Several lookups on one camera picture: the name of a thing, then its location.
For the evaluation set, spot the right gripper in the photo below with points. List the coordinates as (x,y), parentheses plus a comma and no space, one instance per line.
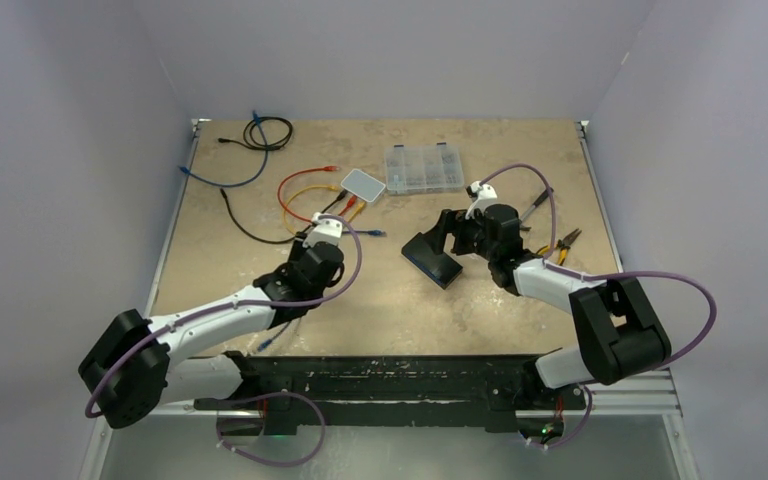
(452,220)

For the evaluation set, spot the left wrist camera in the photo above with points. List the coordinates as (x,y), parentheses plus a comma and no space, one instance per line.
(326,229)

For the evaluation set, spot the black mounting base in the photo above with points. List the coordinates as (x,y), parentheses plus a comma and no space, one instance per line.
(497,393)

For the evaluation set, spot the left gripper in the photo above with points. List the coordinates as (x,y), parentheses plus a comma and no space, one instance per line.
(298,249)

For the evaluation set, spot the clear plastic organizer box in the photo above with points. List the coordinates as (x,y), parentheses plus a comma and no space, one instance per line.
(423,169)

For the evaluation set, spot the white network switch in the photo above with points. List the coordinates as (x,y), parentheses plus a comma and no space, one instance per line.
(363,185)

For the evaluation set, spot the yellow handled pliers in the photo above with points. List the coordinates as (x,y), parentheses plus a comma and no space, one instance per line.
(563,246)

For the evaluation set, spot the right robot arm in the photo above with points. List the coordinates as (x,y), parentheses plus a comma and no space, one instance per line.
(617,330)

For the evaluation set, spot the black rectangular box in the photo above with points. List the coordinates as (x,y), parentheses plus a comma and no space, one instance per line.
(440,268)

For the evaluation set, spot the hammer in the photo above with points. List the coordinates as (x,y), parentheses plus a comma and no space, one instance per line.
(539,200)

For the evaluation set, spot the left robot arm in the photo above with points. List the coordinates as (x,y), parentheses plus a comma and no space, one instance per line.
(126,370)

